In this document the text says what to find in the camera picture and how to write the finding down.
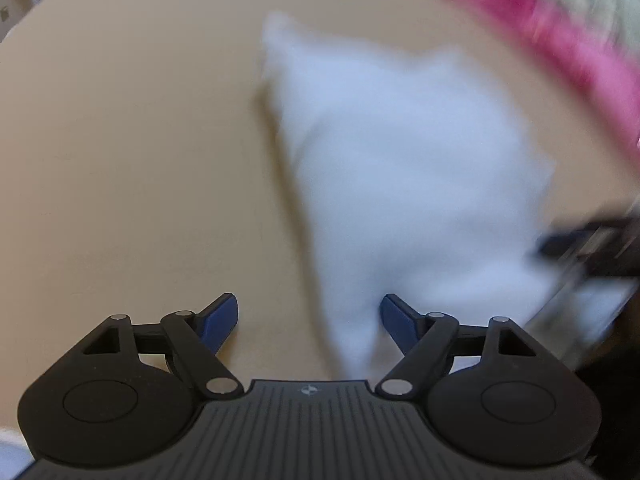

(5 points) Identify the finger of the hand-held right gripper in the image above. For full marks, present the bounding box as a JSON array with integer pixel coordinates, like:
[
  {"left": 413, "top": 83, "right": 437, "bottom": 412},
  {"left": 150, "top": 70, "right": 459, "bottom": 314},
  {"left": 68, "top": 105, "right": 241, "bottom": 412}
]
[{"left": 537, "top": 229, "right": 586, "bottom": 262}]

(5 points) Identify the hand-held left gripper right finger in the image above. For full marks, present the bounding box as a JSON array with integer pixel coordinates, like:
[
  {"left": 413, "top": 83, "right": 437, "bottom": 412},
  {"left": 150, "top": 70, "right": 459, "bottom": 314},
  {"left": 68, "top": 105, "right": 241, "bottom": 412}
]
[{"left": 375, "top": 294, "right": 538, "bottom": 401}]

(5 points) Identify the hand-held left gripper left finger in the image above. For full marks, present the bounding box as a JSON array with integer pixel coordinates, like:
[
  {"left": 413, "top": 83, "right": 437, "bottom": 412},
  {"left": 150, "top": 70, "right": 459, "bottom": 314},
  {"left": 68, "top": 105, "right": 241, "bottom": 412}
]
[{"left": 82, "top": 291, "right": 245, "bottom": 401}]

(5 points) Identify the white long-sleeved garment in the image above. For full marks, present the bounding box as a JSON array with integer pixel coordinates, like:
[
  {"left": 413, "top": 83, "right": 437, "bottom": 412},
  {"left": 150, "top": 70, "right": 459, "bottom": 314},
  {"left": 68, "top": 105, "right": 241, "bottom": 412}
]
[{"left": 257, "top": 10, "right": 631, "bottom": 381}]

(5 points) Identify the pink quilt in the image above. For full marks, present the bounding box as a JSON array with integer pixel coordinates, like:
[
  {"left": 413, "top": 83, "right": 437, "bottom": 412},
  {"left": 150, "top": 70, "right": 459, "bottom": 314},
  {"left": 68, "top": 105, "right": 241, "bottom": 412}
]
[{"left": 395, "top": 0, "right": 640, "bottom": 148}]

